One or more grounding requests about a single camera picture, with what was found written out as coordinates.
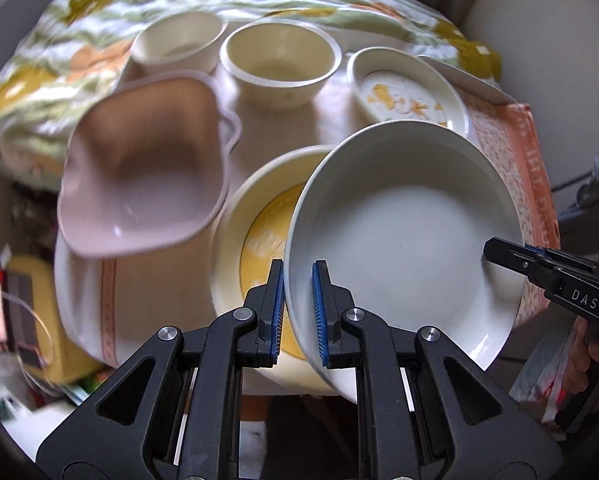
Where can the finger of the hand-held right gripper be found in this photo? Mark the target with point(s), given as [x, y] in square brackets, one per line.
[564, 260]
[507, 257]

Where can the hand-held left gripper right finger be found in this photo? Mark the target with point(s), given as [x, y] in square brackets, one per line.
[322, 317]

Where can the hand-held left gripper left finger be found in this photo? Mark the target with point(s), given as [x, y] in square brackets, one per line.
[277, 310]

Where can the cream plate with yellow centre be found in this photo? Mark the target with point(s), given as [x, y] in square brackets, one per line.
[259, 240]

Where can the white deep plate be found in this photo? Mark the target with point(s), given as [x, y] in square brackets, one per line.
[404, 240]

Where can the floral print plate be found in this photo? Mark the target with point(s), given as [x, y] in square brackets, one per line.
[404, 95]

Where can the pink square bowl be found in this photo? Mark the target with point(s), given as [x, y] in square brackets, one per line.
[139, 170]

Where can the thick-rimmed cream bowl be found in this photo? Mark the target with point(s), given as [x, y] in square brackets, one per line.
[279, 60]

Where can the small cream bowl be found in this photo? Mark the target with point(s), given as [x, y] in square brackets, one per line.
[179, 35]

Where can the translucent plastic bag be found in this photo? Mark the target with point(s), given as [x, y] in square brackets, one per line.
[539, 370]

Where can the pink floral-border tablecloth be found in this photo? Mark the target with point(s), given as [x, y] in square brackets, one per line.
[509, 170]

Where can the white slipper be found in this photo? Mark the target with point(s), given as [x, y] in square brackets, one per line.
[254, 447]

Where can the green printed packet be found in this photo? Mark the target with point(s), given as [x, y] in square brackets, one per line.
[84, 387]

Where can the yellow box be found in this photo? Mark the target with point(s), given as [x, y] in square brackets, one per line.
[64, 310]

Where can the dark patterned cloth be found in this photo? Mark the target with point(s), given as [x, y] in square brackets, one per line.
[34, 220]

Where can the floral striped blanket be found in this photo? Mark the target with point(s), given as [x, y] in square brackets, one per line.
[79, 25]

